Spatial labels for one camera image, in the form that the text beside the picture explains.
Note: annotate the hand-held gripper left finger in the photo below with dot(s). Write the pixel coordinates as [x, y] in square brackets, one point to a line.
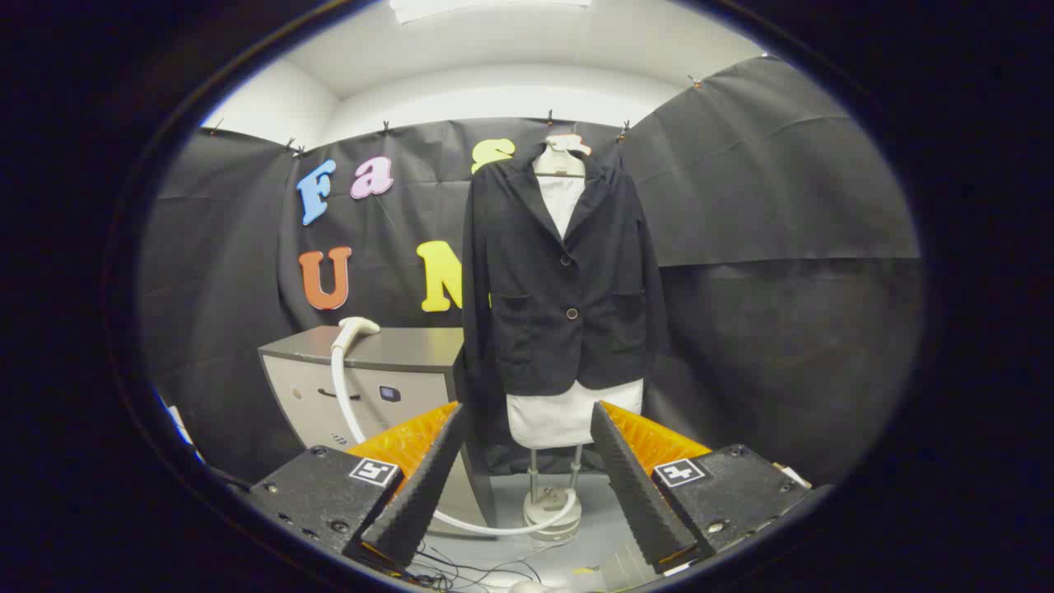
[428, 469]

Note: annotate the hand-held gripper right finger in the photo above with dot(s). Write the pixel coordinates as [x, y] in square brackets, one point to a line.
[634, 478]

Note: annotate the black button jacket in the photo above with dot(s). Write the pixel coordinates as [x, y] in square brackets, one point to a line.
[535, 296]

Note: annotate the white dress form mannequin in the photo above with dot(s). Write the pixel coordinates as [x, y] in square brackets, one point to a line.
[568, 416]

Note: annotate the grey cabinet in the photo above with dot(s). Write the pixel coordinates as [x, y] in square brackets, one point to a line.
[395, 350]

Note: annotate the black backdrop cloth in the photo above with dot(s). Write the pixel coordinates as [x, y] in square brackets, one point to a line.
[782, 247]

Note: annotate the ceiling light panel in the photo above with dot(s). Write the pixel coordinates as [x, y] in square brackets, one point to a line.
[486, 7]

